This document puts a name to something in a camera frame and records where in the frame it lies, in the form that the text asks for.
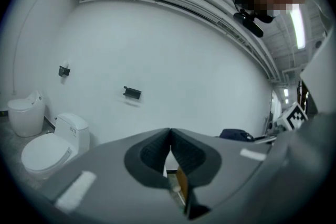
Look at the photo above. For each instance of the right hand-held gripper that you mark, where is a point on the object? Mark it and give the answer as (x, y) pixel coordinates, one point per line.
(295, 118)

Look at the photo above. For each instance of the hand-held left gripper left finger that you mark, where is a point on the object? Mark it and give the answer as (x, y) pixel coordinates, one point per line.
(110, 178)

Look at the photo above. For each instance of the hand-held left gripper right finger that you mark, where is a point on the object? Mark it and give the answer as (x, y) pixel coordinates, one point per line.
(236, 181)

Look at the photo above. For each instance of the dark blue cloth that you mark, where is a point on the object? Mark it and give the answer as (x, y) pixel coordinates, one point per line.
(233, 135)

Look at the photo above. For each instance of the white ball-head long brush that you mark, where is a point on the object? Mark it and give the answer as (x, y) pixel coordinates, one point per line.
(176, 188)

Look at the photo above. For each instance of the white toilet with tank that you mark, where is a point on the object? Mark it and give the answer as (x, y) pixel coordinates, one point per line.
(47, 154)

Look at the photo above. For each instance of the large printed cardboard box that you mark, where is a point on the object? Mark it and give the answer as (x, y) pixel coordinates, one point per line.
(182, 181)

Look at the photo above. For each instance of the dark wooden rack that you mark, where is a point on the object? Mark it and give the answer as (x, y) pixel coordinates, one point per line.
(304, 97)

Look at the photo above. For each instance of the long ceiling strip light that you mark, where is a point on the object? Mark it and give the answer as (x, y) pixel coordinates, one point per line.
(298, 26)

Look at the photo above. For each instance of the black wall shelf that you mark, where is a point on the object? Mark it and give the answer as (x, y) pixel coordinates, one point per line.
(132, 92)

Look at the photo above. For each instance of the black head-worn camera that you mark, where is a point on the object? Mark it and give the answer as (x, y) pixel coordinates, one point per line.
(252, 25)

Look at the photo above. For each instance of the black wall paper holder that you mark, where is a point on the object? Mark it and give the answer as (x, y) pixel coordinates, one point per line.
(64, 70)

